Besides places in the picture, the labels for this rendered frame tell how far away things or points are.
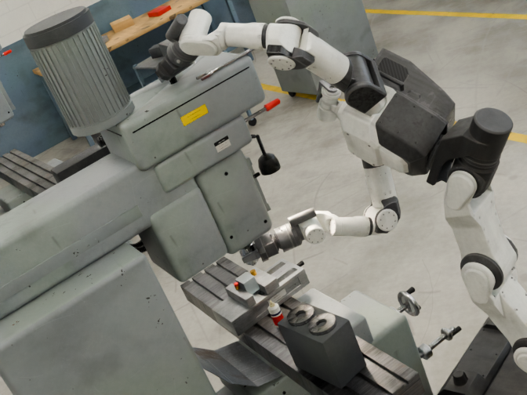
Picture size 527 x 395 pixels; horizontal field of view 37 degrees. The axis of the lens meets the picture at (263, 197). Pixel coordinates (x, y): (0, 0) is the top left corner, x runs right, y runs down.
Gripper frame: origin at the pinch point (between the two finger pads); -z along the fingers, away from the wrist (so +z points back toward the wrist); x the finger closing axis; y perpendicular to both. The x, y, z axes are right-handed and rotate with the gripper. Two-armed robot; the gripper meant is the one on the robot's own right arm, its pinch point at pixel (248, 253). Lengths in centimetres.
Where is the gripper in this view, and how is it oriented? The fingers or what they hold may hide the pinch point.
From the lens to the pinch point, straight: 271.5
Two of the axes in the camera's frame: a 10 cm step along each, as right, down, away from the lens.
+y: 3.6, 8.3, 4.3
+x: 1.9, 3.9, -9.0
